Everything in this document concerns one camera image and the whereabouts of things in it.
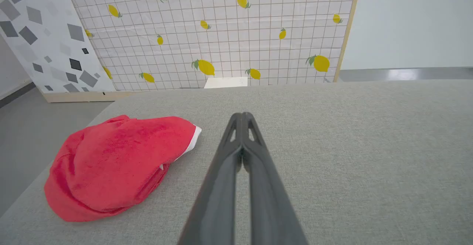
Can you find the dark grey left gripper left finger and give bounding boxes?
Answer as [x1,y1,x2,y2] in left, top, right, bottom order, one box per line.
[177,112,243,245]

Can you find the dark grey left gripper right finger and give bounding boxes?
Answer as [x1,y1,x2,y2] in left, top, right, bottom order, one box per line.
[242,112,309,245]

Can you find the red shorts with white stripe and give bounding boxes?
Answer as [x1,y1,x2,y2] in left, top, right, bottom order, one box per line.
[44,115,202,222]

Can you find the grey fabric sofa seat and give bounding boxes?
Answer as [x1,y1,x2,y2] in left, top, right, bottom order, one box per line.
[0,79,473,245]

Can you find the small white box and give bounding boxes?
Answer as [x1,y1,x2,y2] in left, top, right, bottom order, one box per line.
[204,76,248,89]

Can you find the lemon print grid panel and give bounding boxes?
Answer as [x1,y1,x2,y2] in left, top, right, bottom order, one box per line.
[63,0,363,92]

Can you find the light wooden base board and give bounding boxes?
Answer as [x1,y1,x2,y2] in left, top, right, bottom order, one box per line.
[42,89,148,103]

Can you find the grey terrazzo print panel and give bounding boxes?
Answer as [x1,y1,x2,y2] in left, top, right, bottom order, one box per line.
[0,0,117,94]

